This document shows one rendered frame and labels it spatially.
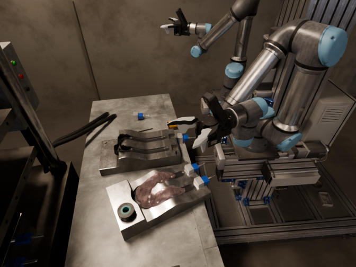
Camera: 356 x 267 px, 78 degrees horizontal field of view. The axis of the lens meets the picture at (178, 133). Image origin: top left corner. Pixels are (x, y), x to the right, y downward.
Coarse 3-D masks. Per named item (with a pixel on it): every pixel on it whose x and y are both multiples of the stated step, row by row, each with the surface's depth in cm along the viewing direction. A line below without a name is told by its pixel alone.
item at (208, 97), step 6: (204, 96) 66; (210, 96) 64; (216, 96) 65; (210, 102) 64; (216, 102) 65; (210, 108) 69; (216, 108) 66; (216, 114) 69; (222, 114) 69; (222, 120) 70
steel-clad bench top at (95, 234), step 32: (160, 96) 205; (96, 128) 170; (128, 128) 170; (160, 128) 170; (96, 160) 145; (96, 192) 127; (96, 224) 112; (160, 224) 112; (192, 224) 112; (96, 256) 101; (128, 256) 101; (160, 256) 101; (192, 256) 101
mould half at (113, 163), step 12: (120, 132) 146; (132, 132) 148; (144, 132) 153; (156, 132) 153; (168, 132) 153; (108, 144) 148; (132, 144) 139; (144, 144) 144; (156, 144) 145; (168, 144) 144; (108, 156) 140; (120, 156) 130; (132, 156) 131; (144, 156) 136; (156, 156) 136; (168, 156) 136; (180, 156) 138; (108, 168) 133; (120, 168) 135; (132, 168) 137; (144, 168) 139
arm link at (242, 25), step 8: (256, 8) 131; (248, 16) 132; (240, 24) 138; (248, 24) 137; (240, 32) 141; (248, 32) 140; (240, 40) 143; (240, 48) 146; (232, 56) 153; (240, 56) 150
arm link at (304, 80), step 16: (304, 32) 74; (320, 32) 71; (336, 32) 68; (304, 48) 75; (320, 48) 71; (336, 48) 71; (304, 64) 77; (320, 64) 75; (304, 80) 81; (288, 96) 89; (304, 96) 85; (288, 112) 91; (272, 128) 100; (288, 128) 95; (272, 144) 104; (288, 144) 96
